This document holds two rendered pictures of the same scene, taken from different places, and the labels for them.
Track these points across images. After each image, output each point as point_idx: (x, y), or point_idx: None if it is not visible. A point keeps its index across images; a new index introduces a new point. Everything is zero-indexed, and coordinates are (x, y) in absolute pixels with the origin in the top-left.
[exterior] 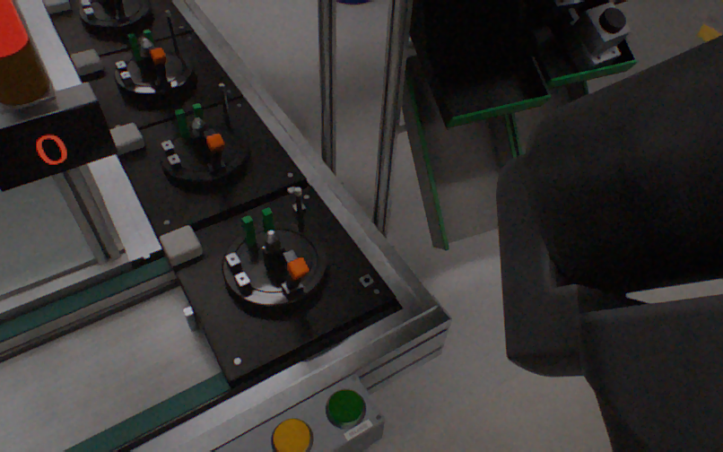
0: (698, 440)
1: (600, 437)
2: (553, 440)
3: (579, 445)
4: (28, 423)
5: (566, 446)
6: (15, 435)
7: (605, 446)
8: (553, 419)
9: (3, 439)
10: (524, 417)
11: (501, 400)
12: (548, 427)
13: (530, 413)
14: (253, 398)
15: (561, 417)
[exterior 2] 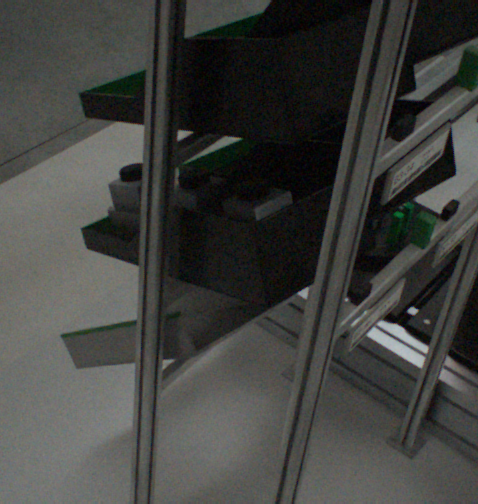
0: None
1: (42, 257)
2: (83, 248)
3: (60, 249)
4: (457, 159)
5: (72, 247)
6: (458, 154)
7: (38, 253)
8: (83, 261)
9: (462, 151)
10: (109, 258)
11: (130, 265)
12: (88, 255)
13: (104, 261)
14: None
15: (76, 263)
